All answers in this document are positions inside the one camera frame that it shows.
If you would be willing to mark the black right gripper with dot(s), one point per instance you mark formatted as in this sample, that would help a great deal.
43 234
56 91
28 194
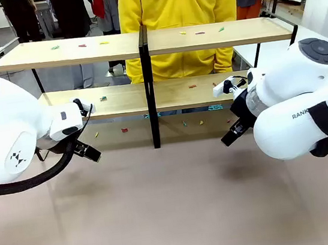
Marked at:
242 109

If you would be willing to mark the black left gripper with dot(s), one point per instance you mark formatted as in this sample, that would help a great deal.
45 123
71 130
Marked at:
56 146

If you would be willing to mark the teal sneaker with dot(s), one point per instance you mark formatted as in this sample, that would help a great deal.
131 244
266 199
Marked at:
215 107
152 115

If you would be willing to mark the wooden shelf unit black frame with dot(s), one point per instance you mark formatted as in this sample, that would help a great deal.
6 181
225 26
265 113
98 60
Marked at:
67 55
216 38

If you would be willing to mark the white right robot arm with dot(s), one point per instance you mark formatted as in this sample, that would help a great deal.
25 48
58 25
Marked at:
285 82

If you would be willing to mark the person in black clothes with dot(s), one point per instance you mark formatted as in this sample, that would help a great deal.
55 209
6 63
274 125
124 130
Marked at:
21 14

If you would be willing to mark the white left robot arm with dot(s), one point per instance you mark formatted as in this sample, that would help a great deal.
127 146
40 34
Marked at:
0 120

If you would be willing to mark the green paper scrap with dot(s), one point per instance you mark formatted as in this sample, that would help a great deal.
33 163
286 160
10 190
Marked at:
221 29
55 47
184 123
103 98

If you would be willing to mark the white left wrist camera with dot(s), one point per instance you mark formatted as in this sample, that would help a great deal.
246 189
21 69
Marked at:
85 107

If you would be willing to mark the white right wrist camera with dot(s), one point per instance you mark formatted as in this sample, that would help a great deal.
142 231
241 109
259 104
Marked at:
223 87

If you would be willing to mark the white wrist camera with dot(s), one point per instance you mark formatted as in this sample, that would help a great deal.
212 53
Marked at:
85 107
223 87

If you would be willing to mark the person in red jacket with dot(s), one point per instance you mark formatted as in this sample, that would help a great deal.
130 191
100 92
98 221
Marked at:
104 3

